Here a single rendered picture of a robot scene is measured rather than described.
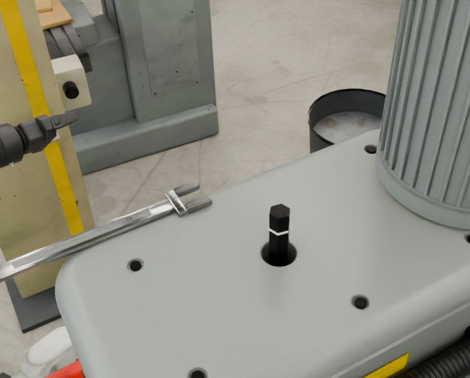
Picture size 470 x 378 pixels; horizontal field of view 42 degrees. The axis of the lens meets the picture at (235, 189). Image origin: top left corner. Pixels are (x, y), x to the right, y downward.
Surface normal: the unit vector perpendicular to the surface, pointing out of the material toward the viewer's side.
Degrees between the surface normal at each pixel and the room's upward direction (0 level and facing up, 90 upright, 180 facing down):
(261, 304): 0
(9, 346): 0
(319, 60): 0
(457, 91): 90
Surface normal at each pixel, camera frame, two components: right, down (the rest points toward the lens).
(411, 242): -0.04, -0.73
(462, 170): -0.42, 0.63
